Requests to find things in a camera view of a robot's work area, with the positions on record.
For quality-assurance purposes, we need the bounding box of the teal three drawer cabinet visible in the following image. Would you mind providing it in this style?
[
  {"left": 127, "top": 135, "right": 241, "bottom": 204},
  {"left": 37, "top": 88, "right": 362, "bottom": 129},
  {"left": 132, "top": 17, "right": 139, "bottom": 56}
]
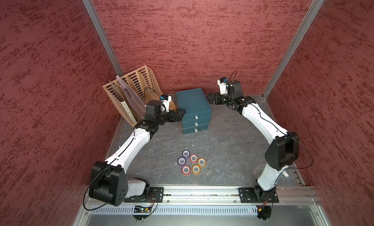
[{"left": 175, "top": 88, "right": 211, "bottom": 135}]

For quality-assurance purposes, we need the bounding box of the purple tape roll back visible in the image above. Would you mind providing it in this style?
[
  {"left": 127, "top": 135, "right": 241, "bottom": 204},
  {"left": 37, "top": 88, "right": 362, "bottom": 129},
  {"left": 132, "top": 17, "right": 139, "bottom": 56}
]
[{"left": 182, "top": 150, "right": 191, "bottom": 159}]

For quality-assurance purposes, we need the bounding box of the purple tape roll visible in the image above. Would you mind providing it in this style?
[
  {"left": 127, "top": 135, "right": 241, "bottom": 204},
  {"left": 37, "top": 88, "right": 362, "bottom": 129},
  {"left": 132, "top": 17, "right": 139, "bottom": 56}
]
[
  {"left": 177, "top": 157, "right": 186, "bottom": 167},
  {"left": 182, "top": 150, "right": 191, "bottom": 159}
]

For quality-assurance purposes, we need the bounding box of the orange tape roll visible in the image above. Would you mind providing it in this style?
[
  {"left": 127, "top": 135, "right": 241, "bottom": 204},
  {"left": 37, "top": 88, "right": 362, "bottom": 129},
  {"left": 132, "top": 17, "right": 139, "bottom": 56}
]
[
  {"left": 197, "top": 158, "right": 206, "bottom": 168},
  {"left": 191, "top": 165, "right": 201, "bottom": 175}
]

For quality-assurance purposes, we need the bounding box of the orange tape roll front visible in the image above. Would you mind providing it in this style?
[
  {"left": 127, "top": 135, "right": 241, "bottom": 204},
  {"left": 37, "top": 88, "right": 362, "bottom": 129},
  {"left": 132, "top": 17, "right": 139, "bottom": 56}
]
[{"left": 191, "top": 165, "right": 201, "bottom": 175}]

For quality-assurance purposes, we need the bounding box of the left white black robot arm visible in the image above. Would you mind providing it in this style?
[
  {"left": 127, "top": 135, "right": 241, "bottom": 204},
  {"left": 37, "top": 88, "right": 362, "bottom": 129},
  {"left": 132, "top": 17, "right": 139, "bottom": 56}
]
[{"left": 88, "top": 100, "right": 186, "bottom": 206}]

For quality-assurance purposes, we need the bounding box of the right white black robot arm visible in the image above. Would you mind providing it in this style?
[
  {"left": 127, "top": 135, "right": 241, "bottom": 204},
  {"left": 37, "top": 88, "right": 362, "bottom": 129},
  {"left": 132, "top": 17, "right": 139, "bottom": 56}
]
[{"left": 207, "top": 77, "right": 299, "bottom": 202}]

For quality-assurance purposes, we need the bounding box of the red tape roll middle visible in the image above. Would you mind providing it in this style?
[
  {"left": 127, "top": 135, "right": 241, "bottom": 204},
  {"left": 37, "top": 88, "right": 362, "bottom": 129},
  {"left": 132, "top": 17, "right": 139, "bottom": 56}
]
[{"left": 190, "top": 154, "right": 198, "bottom": 163}]

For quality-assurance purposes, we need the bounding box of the red tape roll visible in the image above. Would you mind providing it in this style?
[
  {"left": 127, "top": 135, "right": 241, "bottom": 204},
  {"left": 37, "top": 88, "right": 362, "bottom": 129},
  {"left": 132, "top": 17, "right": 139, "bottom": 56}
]
[
  {"left": 190, "top": 154, "right": 198, "bottom": 163},
  {"left": 182, "top": 165, "right": 191, "bottom": 175}
]

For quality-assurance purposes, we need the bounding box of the red tape roll front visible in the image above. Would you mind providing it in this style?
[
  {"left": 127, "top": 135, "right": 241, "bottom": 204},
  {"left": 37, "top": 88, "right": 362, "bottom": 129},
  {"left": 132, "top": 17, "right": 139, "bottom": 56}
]
[{"left": 182, "top": 165, "right": 191, "bottom": 175}]

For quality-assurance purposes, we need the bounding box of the grey translucent folder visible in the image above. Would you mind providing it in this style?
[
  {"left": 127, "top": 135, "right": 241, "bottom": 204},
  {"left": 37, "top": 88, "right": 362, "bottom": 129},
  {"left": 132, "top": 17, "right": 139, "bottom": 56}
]
[{"left": 116, "top": 75, "right": 146, "bottom": 117}]

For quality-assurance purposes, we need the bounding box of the beige plastic file organizer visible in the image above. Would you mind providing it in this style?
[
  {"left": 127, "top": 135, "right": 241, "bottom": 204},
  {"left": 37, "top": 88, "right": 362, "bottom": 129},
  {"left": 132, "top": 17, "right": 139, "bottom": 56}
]
[{"left": 103, "top": 65, "right": 163, "bottom": 127}]

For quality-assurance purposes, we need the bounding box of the white beige paper folder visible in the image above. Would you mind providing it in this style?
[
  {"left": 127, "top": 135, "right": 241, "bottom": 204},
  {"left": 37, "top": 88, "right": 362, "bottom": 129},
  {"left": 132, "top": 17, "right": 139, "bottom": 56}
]
[{"left": 103, "top": 80, "right": 137, "bottom": 127}]

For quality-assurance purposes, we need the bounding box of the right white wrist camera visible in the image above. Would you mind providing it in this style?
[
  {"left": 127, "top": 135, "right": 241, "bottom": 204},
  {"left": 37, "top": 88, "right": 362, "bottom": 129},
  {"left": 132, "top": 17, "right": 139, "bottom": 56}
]
[{"left": 217, "top": 77, "right": 228, "bottom": 95}]

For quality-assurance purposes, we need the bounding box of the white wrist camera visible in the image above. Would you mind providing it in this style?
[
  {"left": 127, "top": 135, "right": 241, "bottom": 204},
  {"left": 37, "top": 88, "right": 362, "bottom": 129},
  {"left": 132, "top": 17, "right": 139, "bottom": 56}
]
[
  {"left": 217, "top": 77, "right": 228, "bottom": 95},
  {"left": 160, "top": 94, "right": 171, "bottom": 113}
]

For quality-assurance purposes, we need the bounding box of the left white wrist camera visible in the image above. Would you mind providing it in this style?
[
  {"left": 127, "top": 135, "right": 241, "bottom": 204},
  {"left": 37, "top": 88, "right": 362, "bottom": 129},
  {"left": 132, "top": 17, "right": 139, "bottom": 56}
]
[{"left": 160, "top": 94, "right": 171, "bottom": 113}]

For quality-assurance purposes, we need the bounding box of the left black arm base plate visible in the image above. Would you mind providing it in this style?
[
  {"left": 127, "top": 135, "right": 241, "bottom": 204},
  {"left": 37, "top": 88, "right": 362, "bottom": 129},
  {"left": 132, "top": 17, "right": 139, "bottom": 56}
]
[{"left": 124, "top": 187, "right": 164, "bottom": 204}]

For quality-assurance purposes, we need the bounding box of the aluminium front rail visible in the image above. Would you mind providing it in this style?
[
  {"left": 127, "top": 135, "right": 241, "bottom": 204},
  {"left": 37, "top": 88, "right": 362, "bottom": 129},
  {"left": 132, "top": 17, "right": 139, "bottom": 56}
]
[{"left": 72, "top": 184, "right": 332, "bottom": 226}]

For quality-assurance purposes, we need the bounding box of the left aluminium corner post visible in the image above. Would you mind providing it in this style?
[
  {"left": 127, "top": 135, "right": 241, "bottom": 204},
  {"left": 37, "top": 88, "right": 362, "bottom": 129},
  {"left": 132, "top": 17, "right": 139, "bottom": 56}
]
[{"left": 82, "top": 0, "right": 123, "bottom": 76}]

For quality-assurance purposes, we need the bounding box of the aluminium corner post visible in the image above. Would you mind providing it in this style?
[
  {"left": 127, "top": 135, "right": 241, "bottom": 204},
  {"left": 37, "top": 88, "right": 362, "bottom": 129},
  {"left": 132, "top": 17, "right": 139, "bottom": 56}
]
[
  {"left": 262, "top": 0, "right": 325, "bottom": 100},
  {"left": 82, "top": 0, "right": 123, "bottom": 76}
]

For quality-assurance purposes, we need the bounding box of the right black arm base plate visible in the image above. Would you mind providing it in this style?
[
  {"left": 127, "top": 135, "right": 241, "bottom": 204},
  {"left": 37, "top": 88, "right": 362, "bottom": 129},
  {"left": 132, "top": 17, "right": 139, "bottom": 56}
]
[{"left": 238, "top": 186, "right": 279, "bottom": 204}]

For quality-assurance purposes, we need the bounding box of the right aluminium corner post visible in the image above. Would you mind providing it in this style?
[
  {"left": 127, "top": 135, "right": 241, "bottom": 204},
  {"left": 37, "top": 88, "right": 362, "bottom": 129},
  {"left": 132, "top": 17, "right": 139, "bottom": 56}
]
[{"left": 262, "top": 0, "right": 325, "bottom": 100}]

